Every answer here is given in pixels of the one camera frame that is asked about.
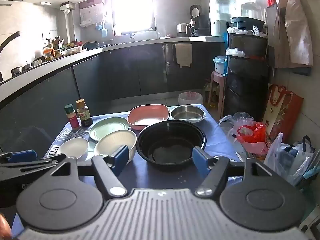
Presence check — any white water dispenser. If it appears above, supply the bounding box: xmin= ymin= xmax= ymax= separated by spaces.
xmin=209 ymin=0 xmax=237 ymax=37

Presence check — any large white plastic bag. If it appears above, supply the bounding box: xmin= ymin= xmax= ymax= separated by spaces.
xmin=264 ymin=132 xmax=315 ymax=187

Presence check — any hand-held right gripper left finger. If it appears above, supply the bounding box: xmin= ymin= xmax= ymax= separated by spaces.
xmin=47 ymin=144 xmax=130 ymax=197

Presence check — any cooking oil bottle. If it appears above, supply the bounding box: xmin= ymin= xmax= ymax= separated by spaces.
xmin=204 ymin=80 xmax=218 ymax=108

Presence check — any large black bowl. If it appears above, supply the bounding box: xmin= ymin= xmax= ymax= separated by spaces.
xmin=136 ymin=120 xmax=207 ymax=172

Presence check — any red paper gift bag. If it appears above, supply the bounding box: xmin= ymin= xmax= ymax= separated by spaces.
xmin=262 ymin=84 xmax=304 ymax=143

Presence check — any clear water jug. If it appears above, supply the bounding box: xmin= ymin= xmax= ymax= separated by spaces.
xmin=241 ymin=2 xmax=261 ymax=19

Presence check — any clear plastic bag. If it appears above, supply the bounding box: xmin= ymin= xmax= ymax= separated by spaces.
xmin=219 ymin=112 xmax=254 ymax=133

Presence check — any trash bin with white liner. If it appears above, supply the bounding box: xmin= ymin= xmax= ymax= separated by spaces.
xmin=178 ymin=91 xmax=203 ymax=105

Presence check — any person's left hand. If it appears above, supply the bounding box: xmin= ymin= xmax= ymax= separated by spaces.
xmin=0 ymin=213 xmax=12 ymax=240

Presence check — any pink square bowl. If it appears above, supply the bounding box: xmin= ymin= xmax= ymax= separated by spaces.
xmin=127 ymin=104 xmax=170 ymax=131

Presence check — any dark kitchen counter cabinet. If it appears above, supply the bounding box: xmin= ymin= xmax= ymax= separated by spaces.
xmin=0 ymin=36 xmax=225 ymax=140

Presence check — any crumpled white plastic bag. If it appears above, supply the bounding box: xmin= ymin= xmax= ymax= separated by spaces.
xmin=234 ymin=26 xmax=260 ymax=36
xmin=226 ymin=47 xmax=246 ymax=57

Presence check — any small white bowl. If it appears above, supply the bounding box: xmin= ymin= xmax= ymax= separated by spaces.
xmin=59 ymin=137 xmax=90 ymax=161

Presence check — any row of condiment bottles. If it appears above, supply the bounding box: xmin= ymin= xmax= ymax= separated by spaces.
xmin=41 ymin=36 xmax=84 ymax=61

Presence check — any blue printed tablecloth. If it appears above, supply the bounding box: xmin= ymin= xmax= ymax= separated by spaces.
xmin=11 ymin=104 xmax=244 ymax=233

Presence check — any green-capped spice bottle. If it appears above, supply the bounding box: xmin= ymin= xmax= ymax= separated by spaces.
xmin=64 ymin=104 xmax=81 ymax=130

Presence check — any kitchen window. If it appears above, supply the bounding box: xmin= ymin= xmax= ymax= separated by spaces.
xmin=111 ymin=0 xmax=157 ymax=37

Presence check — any white dish tub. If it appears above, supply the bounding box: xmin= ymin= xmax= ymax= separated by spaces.
xmin=61 ymin=45 xmax=84 ymax=57

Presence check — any green plate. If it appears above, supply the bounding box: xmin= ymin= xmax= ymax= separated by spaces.
xmin=89 ymin=117 xmax=130 ymax=142

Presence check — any blue-lidded white container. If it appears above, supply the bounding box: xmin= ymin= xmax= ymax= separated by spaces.
xmin=213 ymin=56 xmax=227 ymax=75

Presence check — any brown-capped sauce bottle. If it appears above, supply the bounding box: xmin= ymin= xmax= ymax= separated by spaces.
xmin=76 ymin=99 xmax=93 ymax=127

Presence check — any white wall rack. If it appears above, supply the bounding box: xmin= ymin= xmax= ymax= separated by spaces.
xmin=79 ymin=3 xmax=105 ymax=27

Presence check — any stainless steel bowl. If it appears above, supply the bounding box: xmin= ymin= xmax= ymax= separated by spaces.
xmin=169 ymin=105 xmax=206 ymax=123

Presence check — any beige hanging apron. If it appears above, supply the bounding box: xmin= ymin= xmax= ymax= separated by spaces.
xmin=265 ymin=0 xmax=314 ymax=68

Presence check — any black pan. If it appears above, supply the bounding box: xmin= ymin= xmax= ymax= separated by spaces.
xmin=230 ymin=16 xmax=265 ymax=30

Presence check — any steel pot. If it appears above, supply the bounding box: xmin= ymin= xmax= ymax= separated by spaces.
xmin=176 ymin=23 xmax=190 ymax=37

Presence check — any cream ribbed bowl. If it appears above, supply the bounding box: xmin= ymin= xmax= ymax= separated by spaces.
xmin=94 ymin=129 xmax=137 ymax=164

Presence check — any pink plastic stool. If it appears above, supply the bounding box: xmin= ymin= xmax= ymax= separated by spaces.
xmin=208 ymin=71 xmax=227 ymax=113

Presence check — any black drawer cabinet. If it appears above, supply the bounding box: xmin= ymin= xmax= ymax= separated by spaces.
xmin=226 ymin=32 xmax=269 ymax=123

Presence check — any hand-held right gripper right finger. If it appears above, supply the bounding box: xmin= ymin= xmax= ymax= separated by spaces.
xmin=192 ymin=146 xmax=273 ymax=197

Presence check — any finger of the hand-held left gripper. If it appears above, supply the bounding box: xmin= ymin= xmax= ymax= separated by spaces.
xmin=0 ymin=155 xmax=67 ymax=178
xmin=0 ymin=149 xmax=38 ymax=165

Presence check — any gas stove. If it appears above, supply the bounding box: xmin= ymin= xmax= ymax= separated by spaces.
xmin=10 ymin=60 xmax=45 ymax=77

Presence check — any bag with black handles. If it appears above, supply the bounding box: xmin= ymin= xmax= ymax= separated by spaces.
xmin=284 ymin=135 xmax=317 ymax=164

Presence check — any black curved faucet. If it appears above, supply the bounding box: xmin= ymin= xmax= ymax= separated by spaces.
xmin=0 ymin=31 xmax=21 ymax=55

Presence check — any red plastic bag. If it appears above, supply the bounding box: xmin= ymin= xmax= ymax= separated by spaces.
xmin=236 ymin=122 xmax=269 ymax=155

